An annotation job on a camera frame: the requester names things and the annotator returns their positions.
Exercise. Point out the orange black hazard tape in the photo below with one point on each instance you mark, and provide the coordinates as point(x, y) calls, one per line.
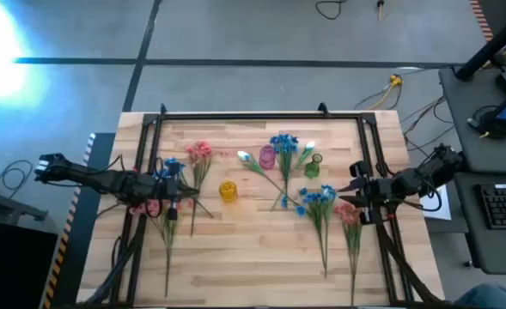
point(480, 17)

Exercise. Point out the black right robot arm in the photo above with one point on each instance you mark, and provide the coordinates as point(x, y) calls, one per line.
point(433, 169)

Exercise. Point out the white paper sheet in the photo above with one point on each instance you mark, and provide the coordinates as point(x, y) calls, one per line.
point(443, 210)

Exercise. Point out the black metal table frame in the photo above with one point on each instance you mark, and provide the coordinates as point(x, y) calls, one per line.
point(257, 116)

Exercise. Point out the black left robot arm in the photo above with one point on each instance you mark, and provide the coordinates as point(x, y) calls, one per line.
point(98, 180)

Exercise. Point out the blue artificial flower bunch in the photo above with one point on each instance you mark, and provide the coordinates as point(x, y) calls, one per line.
point(321, 195)
point(284, 143)
point(171, 164)

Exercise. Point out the black hazard-striped floor mat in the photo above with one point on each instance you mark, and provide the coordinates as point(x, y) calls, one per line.
point(81, 240)

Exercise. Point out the black computer keyboard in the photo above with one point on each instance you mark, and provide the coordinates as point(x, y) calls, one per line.
point(504, 206)

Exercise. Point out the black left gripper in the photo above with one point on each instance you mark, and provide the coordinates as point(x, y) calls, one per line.
point(171, 191)

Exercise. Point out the grey desk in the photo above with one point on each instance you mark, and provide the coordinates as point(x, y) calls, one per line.
point(463, 129)
point(493, 249)

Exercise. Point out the person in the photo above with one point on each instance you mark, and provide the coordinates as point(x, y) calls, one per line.
point(489, 298)

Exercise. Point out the green glass vase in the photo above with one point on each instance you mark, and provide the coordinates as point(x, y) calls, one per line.
point(312, 168)

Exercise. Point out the pink glass vase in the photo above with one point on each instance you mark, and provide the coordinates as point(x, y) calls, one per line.
point(267, 156)

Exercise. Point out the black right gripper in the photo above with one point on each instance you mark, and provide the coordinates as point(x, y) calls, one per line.
point(379, 191)

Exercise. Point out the black diagonal pole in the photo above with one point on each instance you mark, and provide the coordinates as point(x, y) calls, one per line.
point(493, 43)

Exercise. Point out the grey metal stand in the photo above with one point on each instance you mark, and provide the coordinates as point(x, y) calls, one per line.
point(3, 206)

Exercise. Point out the black cabinet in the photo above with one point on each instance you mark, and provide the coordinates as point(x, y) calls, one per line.
point(12, 266)

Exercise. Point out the small black desk foot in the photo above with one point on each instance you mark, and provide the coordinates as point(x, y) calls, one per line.
point(467, 263)

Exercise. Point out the yellow glass vase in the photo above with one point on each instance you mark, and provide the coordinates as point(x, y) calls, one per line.
point(228, 191)

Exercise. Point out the pink artificial flower bunch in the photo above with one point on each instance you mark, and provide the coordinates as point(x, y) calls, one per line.
point(199, 150)
point(352, 240)
point(167, 240)

